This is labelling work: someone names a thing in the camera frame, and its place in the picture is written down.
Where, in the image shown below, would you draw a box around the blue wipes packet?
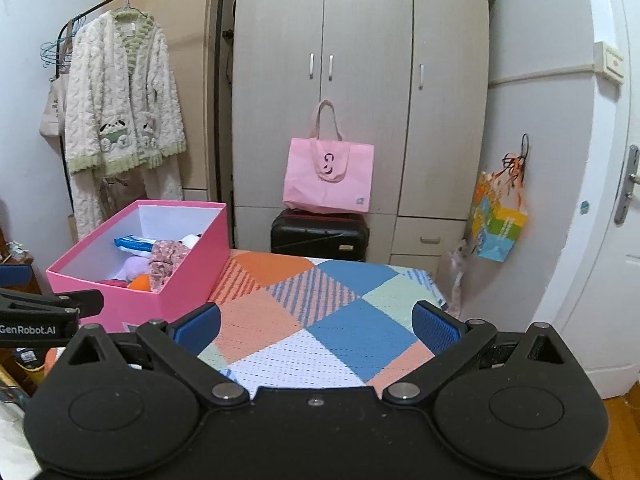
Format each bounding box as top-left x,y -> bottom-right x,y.
114,235 -> 160,255

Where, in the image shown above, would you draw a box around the wall light switch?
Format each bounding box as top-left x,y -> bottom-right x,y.
593,40 -> 626,86

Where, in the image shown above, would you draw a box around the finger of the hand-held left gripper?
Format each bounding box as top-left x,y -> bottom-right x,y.
0,287 -> 105,319
0,264 -> 34,287

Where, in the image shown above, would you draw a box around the blue wire hangers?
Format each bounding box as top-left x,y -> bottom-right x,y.
40,15 -> 86,68

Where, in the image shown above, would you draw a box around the black suitcase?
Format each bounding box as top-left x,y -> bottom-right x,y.
270,208 -> 371,262

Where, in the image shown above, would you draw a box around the pink tote bag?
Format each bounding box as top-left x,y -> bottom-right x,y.
282,100 -> 376,214

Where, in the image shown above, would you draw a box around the colourful gift bag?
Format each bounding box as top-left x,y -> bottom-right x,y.
470,152 -> 529,263

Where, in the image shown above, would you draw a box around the patchwork blanket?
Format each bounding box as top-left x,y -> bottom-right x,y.
197,250 -> 448,396

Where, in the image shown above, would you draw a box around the grey wardrobe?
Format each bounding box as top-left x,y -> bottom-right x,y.
230,0 -> 493,266

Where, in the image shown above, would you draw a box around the cream fuzzy pajama jacket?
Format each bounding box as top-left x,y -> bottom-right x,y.
64,10 -> 187,176

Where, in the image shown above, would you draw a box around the black clothes rack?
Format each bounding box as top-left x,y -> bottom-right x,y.
55,0 -> 228,206

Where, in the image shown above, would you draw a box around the white door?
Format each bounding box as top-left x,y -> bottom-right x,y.
537,0 -> 640,401

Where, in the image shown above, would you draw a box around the purple plush toy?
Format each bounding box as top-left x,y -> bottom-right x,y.
116,256 -> 151,282

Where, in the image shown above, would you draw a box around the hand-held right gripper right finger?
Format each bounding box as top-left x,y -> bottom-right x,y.
381,300 -> 573,405

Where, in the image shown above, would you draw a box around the beige wooden board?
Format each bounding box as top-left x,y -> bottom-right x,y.
102,0 -> 226,206

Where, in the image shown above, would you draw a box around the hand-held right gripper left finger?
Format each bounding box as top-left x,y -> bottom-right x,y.
65,302 -> 251,406

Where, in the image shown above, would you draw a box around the beige canvas tote bag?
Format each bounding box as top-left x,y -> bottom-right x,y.
39,35 -> 76,137

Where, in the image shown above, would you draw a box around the pink cardboard box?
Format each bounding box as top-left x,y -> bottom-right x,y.
46,200 -> 230,333

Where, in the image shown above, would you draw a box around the clear plastic bag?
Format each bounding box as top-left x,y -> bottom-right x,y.
447,240 -> 476,311

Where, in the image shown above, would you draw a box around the metal door handle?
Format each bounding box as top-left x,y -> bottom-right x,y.
614,144 -> 640,226

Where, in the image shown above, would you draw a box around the floral cloth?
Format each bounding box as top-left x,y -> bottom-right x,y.
149,240 -> 191,295

